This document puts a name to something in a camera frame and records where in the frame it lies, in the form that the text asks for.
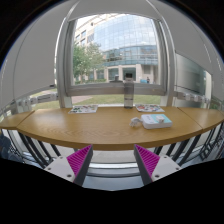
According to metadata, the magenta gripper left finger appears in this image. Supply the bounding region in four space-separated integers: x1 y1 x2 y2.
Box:
67 145 93 186

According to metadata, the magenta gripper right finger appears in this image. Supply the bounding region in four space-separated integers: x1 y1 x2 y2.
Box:
134 144 160 185

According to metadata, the white power strip box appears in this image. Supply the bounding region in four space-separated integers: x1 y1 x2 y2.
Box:
141 114 173 129

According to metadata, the right colourful leaflet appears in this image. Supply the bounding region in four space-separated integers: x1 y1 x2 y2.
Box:
135 104 165 112

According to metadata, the colourful leaflet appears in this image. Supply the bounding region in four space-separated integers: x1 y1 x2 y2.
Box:
135 104 165 112
69 105 98 114

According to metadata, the left colourful leaflet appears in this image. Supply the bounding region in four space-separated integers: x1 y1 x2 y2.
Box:
69 105 98 114

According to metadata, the right side wooden table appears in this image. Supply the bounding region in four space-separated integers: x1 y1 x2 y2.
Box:
180 107 224 132

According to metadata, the wooden table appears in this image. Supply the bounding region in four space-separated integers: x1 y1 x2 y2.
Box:
0 111 33 130
180 107 224 132

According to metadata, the left side wooden table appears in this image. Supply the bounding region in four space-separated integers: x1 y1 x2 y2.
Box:
0 111 33 130

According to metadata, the clear water bottle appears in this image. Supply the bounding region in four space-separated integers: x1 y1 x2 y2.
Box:
124 73 134 109

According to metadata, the white window frame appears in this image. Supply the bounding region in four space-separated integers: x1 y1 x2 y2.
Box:
56 19 175 108

